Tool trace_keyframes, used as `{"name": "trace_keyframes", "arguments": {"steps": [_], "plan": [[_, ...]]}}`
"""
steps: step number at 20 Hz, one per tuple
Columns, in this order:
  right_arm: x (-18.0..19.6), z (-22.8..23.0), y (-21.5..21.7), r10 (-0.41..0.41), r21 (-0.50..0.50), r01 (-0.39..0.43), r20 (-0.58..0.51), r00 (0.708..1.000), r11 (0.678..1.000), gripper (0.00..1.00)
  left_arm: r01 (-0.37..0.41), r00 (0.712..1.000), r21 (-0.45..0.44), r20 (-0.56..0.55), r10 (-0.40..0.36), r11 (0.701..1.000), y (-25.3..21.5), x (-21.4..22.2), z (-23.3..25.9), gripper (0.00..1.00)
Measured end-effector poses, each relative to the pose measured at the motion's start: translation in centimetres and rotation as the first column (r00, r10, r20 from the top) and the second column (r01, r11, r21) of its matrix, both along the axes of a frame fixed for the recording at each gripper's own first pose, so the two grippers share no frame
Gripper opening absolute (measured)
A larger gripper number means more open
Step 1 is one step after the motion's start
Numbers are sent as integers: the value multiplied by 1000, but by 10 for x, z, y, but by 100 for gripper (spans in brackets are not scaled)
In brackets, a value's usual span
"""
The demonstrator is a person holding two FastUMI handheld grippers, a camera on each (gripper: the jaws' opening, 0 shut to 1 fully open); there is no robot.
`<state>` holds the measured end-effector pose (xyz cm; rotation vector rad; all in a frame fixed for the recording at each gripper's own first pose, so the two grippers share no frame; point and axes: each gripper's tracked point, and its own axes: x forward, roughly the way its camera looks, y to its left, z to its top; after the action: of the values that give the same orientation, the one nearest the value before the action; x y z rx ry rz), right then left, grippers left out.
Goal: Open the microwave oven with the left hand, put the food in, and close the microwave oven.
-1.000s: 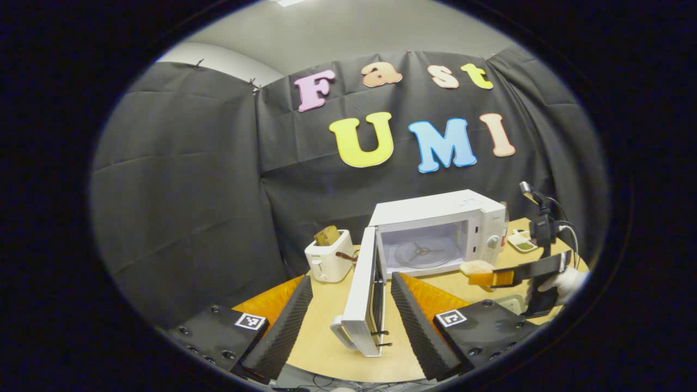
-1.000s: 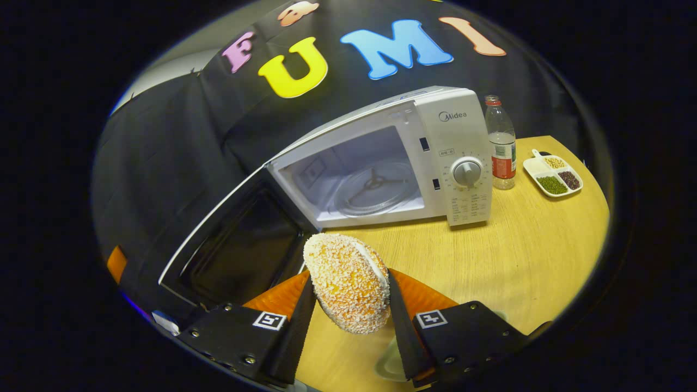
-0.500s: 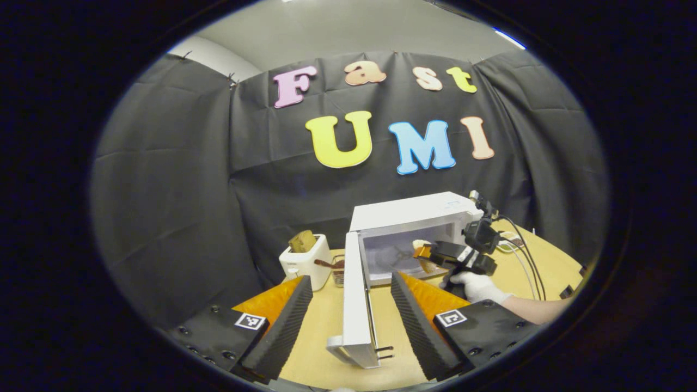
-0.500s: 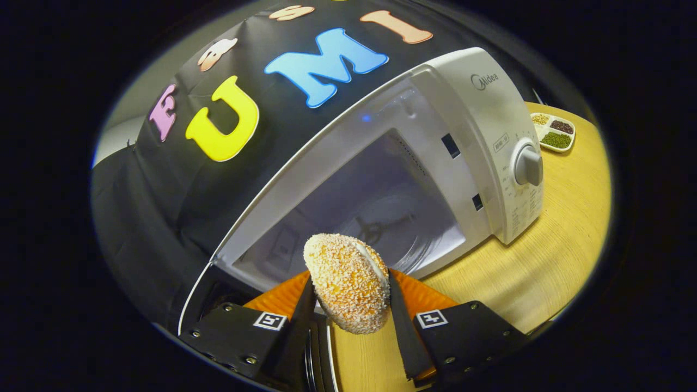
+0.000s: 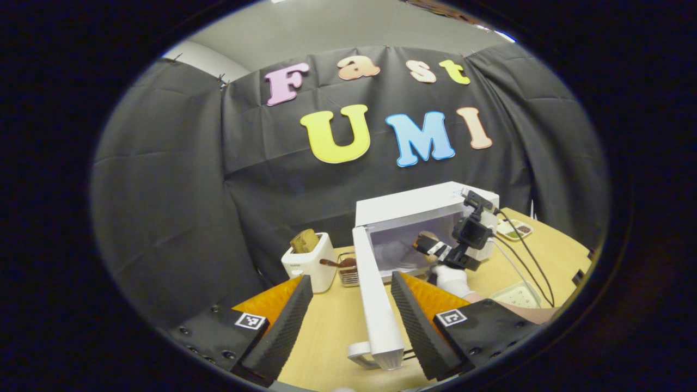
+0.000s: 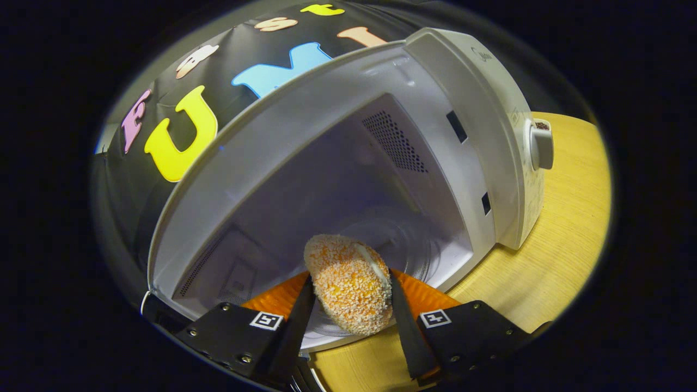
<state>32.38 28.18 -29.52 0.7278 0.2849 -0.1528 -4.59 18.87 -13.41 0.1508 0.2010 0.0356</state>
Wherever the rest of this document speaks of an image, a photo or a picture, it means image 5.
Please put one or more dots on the brown spoon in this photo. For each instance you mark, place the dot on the brown spoon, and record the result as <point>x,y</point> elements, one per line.
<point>337,263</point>

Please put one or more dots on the white toaster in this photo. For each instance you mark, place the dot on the white toaster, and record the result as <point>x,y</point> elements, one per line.
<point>307,269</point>

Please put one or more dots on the pale green square tray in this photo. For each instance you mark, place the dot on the pale green square tray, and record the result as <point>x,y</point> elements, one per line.
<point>517,296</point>

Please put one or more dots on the bread roll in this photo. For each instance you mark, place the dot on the bread roll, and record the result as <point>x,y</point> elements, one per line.
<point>426,236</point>

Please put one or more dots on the white divided dish of beans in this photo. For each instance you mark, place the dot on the white divided dish of beans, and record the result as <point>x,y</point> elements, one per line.
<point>514,230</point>

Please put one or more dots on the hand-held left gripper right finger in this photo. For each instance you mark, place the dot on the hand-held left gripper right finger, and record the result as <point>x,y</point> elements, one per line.
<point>416,326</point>

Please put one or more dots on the white microwave oven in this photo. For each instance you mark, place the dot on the white microwave oven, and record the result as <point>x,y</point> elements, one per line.
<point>408,204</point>

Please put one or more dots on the brown bread slice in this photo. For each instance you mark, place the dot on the brown bread slice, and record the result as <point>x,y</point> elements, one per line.
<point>304,241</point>

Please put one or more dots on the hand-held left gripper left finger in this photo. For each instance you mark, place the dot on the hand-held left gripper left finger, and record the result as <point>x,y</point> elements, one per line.
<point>283,332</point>

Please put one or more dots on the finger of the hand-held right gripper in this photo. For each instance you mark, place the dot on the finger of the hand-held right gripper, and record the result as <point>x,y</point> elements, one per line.
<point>438,250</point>

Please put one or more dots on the clear glass container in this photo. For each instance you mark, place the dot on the clear glass container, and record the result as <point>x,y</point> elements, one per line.
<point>348,276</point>

